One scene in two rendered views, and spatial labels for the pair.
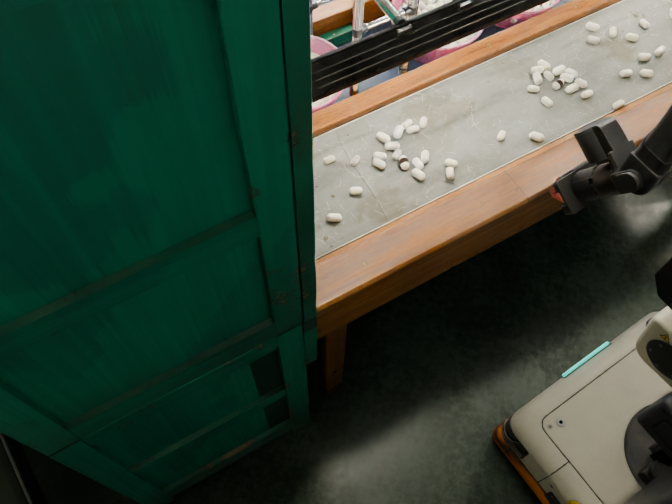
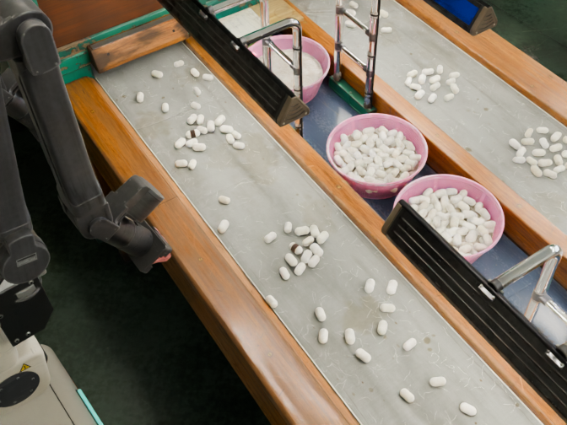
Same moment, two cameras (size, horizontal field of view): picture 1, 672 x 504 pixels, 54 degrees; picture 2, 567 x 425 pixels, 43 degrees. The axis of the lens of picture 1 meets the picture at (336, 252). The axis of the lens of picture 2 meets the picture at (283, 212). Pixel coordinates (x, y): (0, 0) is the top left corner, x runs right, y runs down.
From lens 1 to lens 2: 2.00 m
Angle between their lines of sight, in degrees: 48
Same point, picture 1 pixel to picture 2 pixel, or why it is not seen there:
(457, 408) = (98, 353)
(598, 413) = (31, 411)
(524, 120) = (247, 221)
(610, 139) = not seen: hidden behind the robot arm
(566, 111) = (261, 256)
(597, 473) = not seen: outside the picture
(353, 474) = (51, 276)
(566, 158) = (191, 243)
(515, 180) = (166, 203)
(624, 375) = not seen: outside the picture
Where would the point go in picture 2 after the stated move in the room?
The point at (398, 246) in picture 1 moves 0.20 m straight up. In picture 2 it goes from (105, 129) to (88, 72)
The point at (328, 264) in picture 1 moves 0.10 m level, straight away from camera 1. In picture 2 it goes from (94, 93) to (129, 91)
